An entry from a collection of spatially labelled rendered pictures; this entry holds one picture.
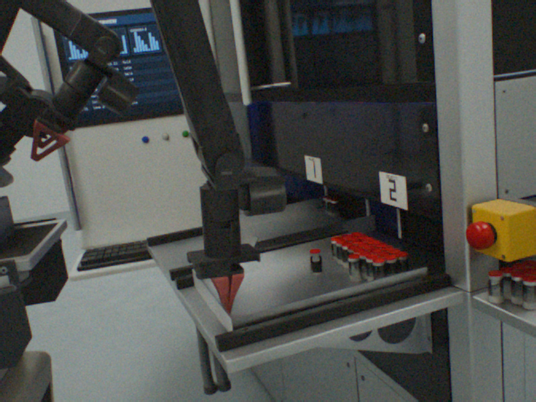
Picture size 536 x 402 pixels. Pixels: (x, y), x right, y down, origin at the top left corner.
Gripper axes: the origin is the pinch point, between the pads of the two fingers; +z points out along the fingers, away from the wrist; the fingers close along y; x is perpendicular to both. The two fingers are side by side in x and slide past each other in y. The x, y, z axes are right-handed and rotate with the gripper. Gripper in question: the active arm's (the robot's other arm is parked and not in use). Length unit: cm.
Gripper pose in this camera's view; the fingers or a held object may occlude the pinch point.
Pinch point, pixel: (226, 309)
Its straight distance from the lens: 89.1
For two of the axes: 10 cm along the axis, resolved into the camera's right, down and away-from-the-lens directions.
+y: 9.4, -1.1, 3.2
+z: 0.5, 9.8, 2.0
